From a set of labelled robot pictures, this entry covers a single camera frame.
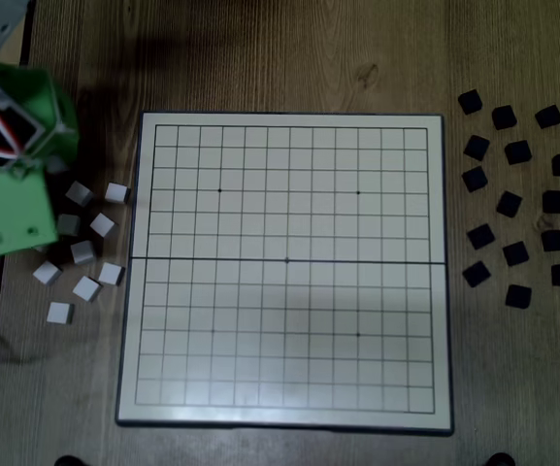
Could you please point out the white square stone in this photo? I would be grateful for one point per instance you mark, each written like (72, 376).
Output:
(117, 192)
(79, 193)
(83, 252)
(102, 224)
(111, 273)
(47, 273)
(60, 312)
(87, 288)
(68, 224)

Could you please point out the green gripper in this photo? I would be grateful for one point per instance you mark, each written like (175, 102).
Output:
(10, 214)

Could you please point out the black stand foot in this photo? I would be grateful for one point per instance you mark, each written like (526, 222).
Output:
(68, 460)
(500, 459)

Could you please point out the white folding go board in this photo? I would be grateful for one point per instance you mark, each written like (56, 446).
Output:
(396, 340)

